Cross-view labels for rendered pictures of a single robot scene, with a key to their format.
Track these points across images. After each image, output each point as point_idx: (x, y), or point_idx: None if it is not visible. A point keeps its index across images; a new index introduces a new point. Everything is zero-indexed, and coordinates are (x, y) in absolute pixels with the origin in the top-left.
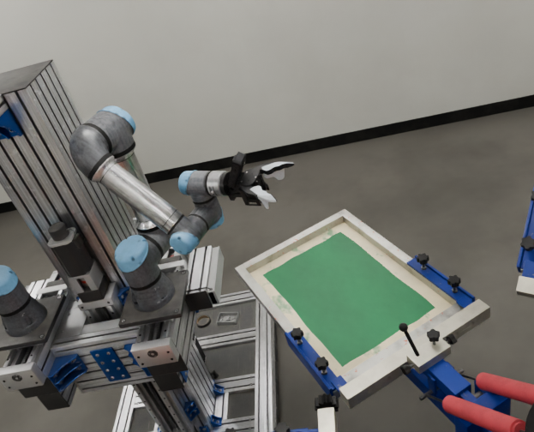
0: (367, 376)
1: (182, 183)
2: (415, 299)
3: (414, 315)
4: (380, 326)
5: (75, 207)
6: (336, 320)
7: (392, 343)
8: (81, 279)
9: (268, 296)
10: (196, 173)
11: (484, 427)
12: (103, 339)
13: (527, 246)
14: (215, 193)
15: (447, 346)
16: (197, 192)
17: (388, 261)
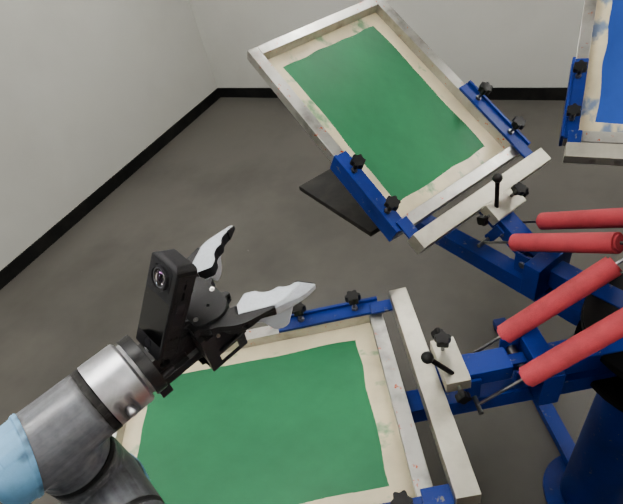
0: (450, 449)
1: (14, 478)
2: (330, 352)
3: (354, 364)
4: (346, 407)
5: None
6: (301, 457)
7: (381, 406)
8: None
9: None
10: (39, 412)
11: (609, 344)
12: None
13: (396, 204)
14: (136, 407)
15: (453, 339)
16: (82, 453)
17: (250, 351)
